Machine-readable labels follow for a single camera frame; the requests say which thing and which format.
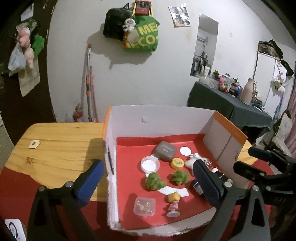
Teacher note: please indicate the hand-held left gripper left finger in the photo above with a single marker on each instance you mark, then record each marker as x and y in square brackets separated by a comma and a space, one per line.
[90, 180]

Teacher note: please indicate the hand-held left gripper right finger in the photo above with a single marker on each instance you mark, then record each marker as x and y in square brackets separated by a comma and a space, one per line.
[207, 183]

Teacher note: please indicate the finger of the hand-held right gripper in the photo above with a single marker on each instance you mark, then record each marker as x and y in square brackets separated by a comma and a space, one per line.
[261, 154]
[247, 172]

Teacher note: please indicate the small blue bottle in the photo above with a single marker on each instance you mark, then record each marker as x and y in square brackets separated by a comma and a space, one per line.
[197, 187]

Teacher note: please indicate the white plush rabbit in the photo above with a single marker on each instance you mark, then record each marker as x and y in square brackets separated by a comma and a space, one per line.
[189, 162]

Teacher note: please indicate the small green plush toy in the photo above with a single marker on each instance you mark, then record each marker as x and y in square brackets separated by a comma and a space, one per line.
[180, 177]

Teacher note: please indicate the yellow round cap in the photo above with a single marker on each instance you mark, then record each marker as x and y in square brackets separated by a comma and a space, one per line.
[177, 163]

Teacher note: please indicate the yellow-haired doll figurine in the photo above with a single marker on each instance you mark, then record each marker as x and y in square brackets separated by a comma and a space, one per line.
[174, 204]

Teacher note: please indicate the large green plush toy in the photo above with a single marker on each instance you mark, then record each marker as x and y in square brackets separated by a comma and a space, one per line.
[155, 182]

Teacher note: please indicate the grey rounded case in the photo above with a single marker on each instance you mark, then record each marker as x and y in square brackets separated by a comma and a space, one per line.
[165, 151]

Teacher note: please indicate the clear round lid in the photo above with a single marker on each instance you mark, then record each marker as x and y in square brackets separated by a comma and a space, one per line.
[150, 164]

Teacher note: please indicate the clear square plastic box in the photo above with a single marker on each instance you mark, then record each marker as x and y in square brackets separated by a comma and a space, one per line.
[144, 206]

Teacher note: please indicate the orange cardboard box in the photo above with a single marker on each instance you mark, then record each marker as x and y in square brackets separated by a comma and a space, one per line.
[129, 129]

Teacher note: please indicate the chair with cushion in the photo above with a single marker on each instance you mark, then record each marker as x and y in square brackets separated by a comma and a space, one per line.
[281, 132]

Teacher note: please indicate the pink curtain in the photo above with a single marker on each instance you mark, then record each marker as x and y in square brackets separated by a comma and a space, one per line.
[291, 115]

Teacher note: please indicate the beige vase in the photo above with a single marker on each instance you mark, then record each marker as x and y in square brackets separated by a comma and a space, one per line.
[248, 92]

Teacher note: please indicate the dark green covered table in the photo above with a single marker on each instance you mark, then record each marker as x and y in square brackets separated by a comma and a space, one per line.
[219, 106]

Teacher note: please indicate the small paper sticker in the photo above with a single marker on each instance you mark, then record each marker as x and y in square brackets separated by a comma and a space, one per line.
[34, 144]

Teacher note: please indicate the small red object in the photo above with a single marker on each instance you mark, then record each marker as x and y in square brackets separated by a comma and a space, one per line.
[78, 112]

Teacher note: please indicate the white cupboard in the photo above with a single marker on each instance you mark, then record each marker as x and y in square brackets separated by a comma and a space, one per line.
[266, 81]

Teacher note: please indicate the hanging flower decoration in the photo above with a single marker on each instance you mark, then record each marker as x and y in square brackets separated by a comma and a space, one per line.
[279, 81]

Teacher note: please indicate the red knitted blanket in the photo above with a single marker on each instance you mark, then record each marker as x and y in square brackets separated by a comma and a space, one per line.
[13, 185]

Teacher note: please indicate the assorted small table clutter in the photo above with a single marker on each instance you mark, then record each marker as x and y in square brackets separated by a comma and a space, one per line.
[224, 83]

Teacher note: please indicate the white square device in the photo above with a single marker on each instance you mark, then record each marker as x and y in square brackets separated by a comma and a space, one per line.
[15, 229]

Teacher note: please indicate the dark brown door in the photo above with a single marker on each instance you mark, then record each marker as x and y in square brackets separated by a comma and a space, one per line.
[23, 111]

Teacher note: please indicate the dark bag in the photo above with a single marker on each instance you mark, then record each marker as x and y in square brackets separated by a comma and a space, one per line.
[270, 49]

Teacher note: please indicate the beige cloth bag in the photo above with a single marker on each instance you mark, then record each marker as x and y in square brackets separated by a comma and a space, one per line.
[29, 82]

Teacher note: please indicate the white plastic bag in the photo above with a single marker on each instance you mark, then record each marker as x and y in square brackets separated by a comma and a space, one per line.
[16, 60]

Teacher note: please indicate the pink plush toy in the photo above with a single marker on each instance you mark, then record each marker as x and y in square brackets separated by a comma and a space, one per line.
[26, 46]

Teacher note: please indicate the green tote bag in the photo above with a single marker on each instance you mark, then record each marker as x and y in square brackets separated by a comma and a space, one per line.
[143, 34]

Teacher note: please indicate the black backpack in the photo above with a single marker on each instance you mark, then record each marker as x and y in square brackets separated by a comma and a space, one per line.
[114, 23]

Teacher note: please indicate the door photo sticker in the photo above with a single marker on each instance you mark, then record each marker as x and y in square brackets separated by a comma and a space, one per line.
[27, 11]

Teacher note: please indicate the red framed picture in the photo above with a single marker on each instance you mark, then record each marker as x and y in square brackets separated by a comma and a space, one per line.
[142, 7]

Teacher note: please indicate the wall mirror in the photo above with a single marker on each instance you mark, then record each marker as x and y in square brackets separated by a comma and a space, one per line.
[204, 46]

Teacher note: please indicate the wall photo print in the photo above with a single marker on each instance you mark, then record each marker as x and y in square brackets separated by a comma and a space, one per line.
[180, 15]

